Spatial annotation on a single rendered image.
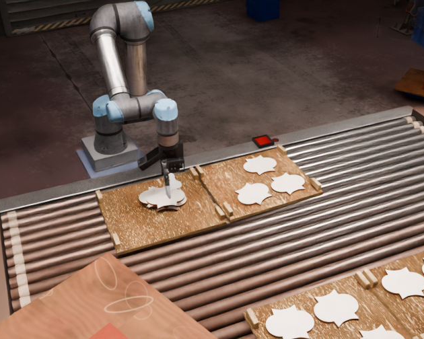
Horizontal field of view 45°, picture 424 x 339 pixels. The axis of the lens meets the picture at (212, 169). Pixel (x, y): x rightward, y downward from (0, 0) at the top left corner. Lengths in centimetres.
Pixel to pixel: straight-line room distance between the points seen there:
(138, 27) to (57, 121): 260
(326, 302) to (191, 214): 60
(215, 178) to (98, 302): 81
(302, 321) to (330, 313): 9
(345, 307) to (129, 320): 65
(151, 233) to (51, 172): 213
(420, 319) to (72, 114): 354
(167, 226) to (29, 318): 61
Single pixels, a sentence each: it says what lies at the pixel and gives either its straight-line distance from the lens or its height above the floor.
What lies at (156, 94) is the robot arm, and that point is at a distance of 185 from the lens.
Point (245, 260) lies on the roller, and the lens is 179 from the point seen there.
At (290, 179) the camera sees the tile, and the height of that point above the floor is 94.
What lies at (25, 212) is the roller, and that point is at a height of 92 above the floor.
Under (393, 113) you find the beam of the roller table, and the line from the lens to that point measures 276.
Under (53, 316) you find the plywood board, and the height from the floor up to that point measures 104.
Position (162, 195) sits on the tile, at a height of 97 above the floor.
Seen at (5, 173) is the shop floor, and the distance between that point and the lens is 401.
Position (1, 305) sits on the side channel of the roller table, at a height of 95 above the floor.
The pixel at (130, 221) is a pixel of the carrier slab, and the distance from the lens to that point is 192.
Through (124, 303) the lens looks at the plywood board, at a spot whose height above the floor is 104.
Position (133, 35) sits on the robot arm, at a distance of 205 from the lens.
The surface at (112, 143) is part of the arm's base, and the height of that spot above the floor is 98.
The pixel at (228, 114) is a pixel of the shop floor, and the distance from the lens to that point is 445.
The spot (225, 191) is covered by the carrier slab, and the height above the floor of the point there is 94.
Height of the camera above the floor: 219
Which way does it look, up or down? 36 degrees down
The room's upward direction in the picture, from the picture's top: straight up
